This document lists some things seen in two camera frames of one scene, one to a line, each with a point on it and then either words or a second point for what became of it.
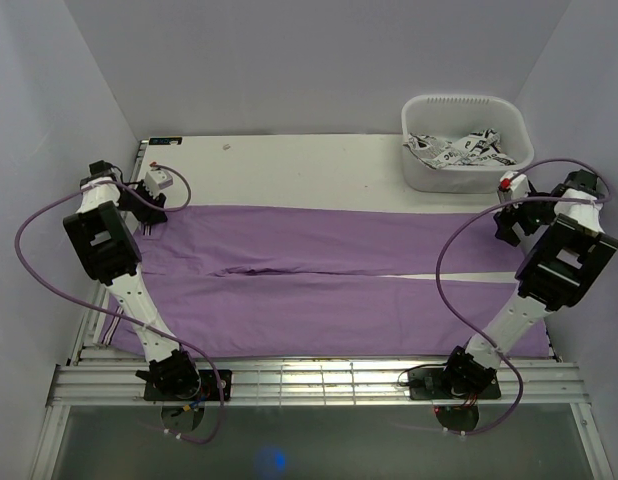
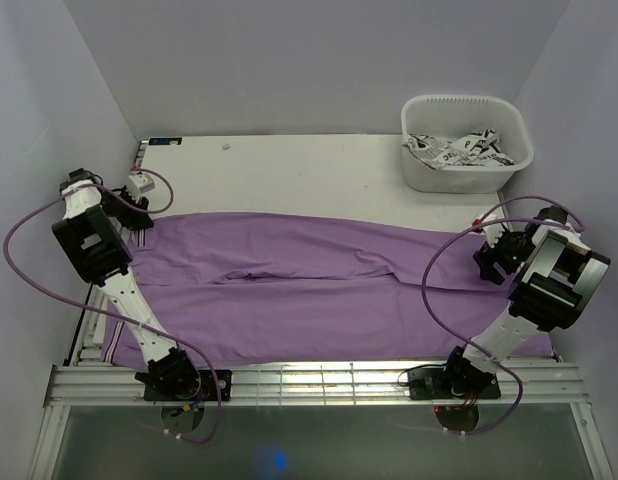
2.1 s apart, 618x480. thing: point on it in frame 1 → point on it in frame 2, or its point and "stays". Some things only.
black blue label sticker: (165, 140) stays
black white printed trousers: (479, 145) stays
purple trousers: (326, 281) stays
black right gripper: (506, 218) → (487, 257)
